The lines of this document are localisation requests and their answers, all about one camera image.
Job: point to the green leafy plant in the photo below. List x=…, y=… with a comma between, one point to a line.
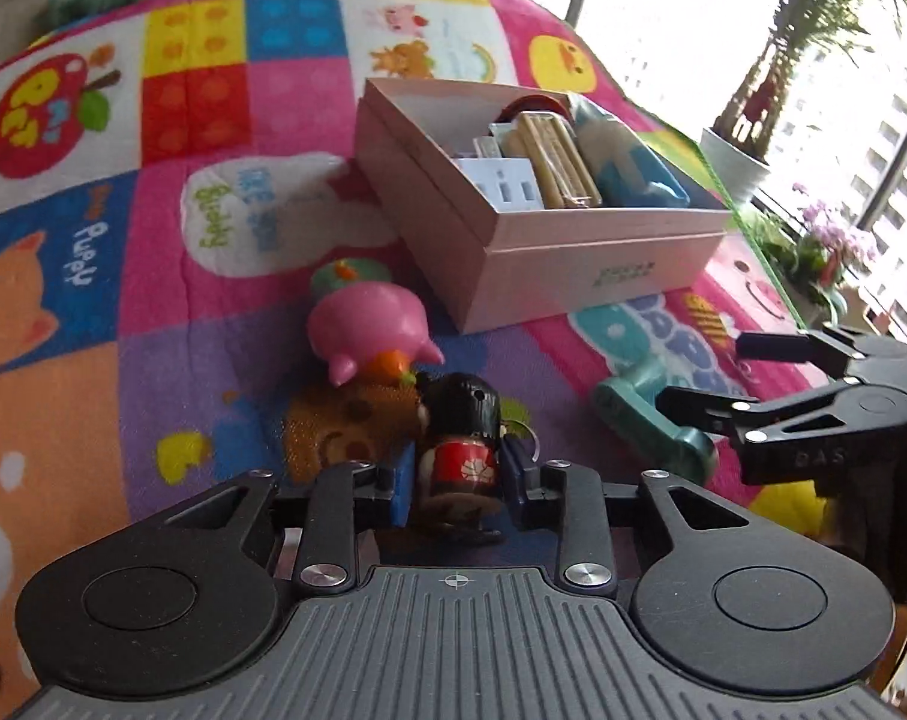
x=772, y=244

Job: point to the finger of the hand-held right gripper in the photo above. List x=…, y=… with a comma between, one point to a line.
x=693, y=401
x=768, y=345

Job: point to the white power adapter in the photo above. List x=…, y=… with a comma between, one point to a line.
x=498, y=184

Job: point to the potted palm white pot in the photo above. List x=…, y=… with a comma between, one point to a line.
x=735, y=165

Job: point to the teal plastic tool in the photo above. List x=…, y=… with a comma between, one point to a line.
x=633, y=405

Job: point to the pink cardboard box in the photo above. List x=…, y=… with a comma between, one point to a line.
x=573, y=255

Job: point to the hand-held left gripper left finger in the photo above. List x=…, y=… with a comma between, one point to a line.
x=402, y=481

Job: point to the green round toy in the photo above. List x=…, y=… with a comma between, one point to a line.
x=363, y=271

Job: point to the pink flowering plant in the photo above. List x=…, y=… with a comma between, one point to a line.
x=843, y=240

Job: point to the small orange carrot toy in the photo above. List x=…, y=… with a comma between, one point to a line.
x=388, y=364

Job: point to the colourful printed play mat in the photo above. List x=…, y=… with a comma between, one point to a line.
x=161, y=277

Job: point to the wafer biscuit pack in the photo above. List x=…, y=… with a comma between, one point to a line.
x=558, y=165

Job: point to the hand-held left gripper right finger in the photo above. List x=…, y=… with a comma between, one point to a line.
x=513, y=481

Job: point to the teal cloth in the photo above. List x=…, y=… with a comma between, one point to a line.
x=93, y=1

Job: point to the pink pig toy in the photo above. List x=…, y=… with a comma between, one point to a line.
x=363, y=322

